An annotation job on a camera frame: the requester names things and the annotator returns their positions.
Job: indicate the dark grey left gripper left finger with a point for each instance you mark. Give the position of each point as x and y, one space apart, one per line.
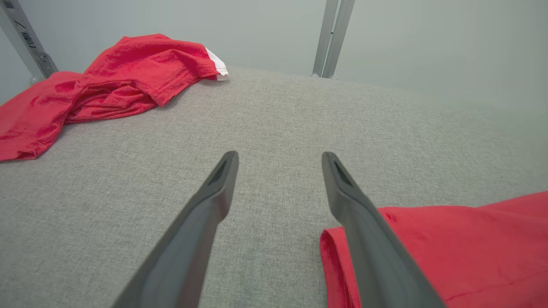
180 265

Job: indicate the grey lettered metal frame leg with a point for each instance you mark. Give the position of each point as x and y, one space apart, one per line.
25 38

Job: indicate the red shorts with white stripe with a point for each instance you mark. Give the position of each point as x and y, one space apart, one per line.
471 256

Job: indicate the red shirt with white cuff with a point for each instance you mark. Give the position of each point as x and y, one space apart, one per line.
128 68

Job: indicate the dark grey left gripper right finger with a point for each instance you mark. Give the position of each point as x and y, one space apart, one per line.
376 265

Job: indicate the grey metal partition post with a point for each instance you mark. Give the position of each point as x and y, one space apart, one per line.
342 34
325 34

